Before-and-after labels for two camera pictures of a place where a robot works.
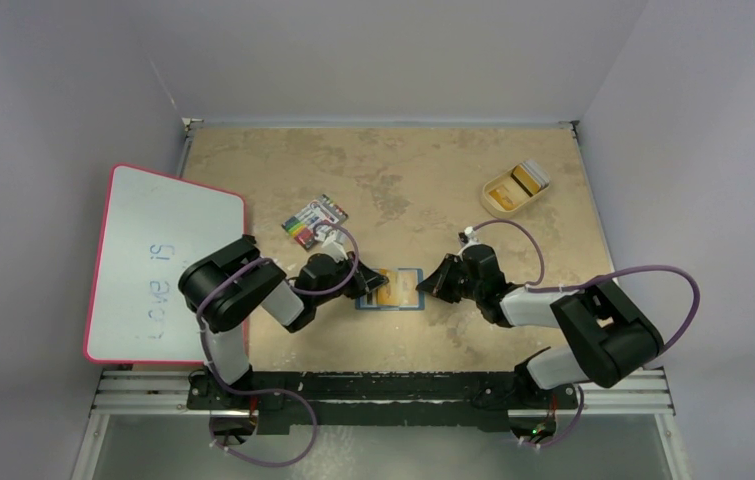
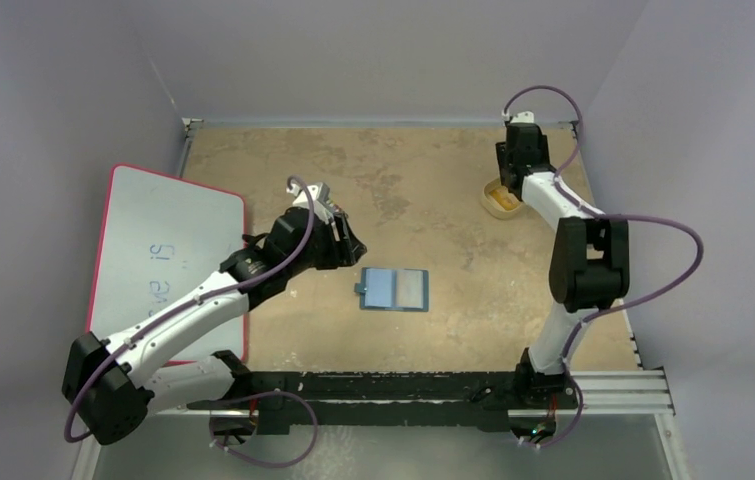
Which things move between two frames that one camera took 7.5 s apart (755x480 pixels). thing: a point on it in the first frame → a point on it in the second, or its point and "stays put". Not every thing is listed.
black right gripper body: x=453 y=276 → x=512 y=171
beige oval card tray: x=503 y=194 stays put
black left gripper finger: x=370 y=280 → x=351 y=249
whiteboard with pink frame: x=152 y=229 stays put
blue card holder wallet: x=400 y=293 stays put
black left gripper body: x=349 y=291 → x=324 y=253
